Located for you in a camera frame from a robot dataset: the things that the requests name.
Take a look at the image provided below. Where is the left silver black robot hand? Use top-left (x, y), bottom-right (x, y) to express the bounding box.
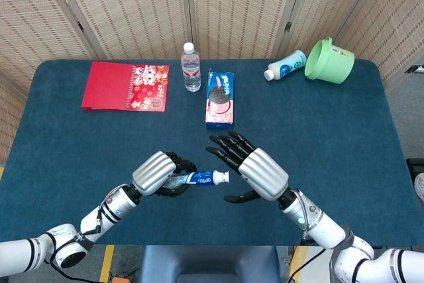
top-left (132, 150), bottom-right (198, 198)

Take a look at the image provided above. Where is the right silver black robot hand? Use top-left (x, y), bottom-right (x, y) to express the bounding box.
top-left (205, 131), bottom-right (290, 205)

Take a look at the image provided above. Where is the blue white toothpaste tube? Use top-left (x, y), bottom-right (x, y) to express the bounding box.
top-left (163, 170), bottom-right (231, 190)

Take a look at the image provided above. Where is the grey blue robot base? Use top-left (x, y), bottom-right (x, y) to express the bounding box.
top-left (138, 245), bottom-right (282, 283)

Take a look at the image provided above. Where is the blue table cloth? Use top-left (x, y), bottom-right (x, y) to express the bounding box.
top-left (0, 58), bottom-right (417, 248)

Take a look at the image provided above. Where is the blue cookie box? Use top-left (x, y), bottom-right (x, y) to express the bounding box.
top-left (205, 71), bottom-right (236, 130)

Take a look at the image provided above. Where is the red spiral notebook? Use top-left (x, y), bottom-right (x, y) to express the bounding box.
top-left (81, 61), bottom-right (170, 113)

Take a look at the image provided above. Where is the white blue drink bottle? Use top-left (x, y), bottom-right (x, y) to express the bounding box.
top-left (264, 50), bottom-right (307, 82)

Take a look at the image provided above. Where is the clear plastic water bottle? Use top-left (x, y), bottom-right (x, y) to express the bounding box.
top-left (180, 42), bottom-right (202, 93)

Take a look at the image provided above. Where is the green plastic bucket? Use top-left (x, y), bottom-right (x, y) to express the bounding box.
top-left (304, 36), bottom-right (356, 85)

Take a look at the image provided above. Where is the bamboo folding screen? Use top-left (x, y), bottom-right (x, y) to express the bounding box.
top-left (0, 0), bottom-right (424, 164)

